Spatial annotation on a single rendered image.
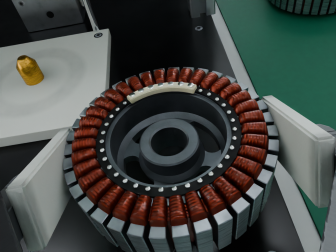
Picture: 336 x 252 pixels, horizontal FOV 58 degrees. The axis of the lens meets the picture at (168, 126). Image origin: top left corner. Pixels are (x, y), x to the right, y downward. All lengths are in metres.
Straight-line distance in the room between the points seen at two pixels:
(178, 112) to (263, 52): 0.19
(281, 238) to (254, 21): 0.28
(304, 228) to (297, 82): 0.15
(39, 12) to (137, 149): 0.29
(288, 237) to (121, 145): 0.12
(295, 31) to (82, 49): 0.25
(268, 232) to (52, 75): 0.25
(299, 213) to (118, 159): 0.14
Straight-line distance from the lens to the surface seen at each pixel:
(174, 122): 0.17
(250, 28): 0.41
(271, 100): 0.17
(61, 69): 0.34
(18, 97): 0.33
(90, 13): 0.37
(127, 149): 0.18
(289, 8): 0.43
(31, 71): 0.33
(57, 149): 0.16
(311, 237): 0.24
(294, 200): 0.25
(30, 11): 0.44
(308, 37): 0.40
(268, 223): 0.21
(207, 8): 0.39
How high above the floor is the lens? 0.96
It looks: 48 degrees down
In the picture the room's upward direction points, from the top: 11 degrees counter-clockwise
